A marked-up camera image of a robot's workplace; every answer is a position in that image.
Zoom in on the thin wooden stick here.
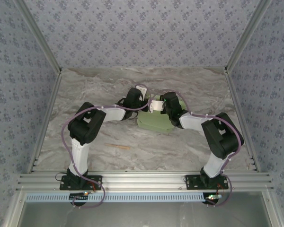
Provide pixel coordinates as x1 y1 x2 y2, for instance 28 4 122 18
105 143 131 150

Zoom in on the small circuit board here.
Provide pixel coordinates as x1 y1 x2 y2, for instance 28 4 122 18
69 192 90 201
204 193 222 204

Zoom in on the grey metal shelf panel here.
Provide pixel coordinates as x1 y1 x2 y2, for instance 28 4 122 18
3 191 284 227

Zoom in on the aluminium frame side rail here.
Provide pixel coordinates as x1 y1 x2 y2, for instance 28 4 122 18
27 68 62 174
224 67 261 173

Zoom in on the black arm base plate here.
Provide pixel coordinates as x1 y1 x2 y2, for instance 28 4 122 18
59 175 103 191
185 174 229 191

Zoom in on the aluminium frame cross rail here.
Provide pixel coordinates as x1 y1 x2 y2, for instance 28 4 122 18
16 172 274 191

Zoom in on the light blue slotted cable duct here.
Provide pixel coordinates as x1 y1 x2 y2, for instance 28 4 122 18
25 192 209 203

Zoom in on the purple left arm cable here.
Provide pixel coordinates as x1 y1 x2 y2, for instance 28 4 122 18
61 84 150 210

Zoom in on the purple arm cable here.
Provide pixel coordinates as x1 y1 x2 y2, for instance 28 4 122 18
61 84 150 210
165 89 242 207

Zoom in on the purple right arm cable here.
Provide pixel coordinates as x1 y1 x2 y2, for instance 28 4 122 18
165 89 242 207

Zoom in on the aluminium frame post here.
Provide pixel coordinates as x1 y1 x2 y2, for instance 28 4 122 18
224 0 273 72
14 0 62 73

